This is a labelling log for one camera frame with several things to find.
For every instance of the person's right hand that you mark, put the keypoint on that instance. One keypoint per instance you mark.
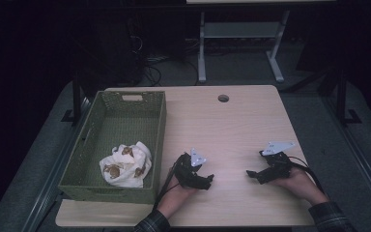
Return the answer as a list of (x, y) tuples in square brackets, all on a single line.
[(299, 185)]

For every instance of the person's left hand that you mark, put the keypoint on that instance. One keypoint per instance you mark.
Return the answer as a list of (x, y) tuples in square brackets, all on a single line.
[(174, 199)]

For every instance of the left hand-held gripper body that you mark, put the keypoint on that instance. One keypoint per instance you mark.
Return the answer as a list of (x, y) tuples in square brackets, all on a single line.
[(188, 172)]

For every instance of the aluminium floor rail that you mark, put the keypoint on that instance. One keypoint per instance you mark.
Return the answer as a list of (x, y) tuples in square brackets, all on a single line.
[(360, 154), (53, 174)]

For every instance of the green woven basket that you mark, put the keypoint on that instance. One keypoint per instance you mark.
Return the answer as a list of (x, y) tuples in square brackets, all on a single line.
[(122, 127)]

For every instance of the black metal post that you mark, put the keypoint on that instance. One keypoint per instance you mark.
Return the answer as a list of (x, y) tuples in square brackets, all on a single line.
[(343, 100), (76, 96)]

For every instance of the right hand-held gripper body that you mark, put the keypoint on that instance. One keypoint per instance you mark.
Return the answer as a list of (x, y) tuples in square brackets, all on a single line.
[(278, 166)]

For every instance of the grey metal stand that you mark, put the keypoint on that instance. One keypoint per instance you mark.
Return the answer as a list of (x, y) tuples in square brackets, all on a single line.
[(241, 30)]

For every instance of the white cloth with brown print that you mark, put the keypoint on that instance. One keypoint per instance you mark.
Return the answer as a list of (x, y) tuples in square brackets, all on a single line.
[(127, 166)]

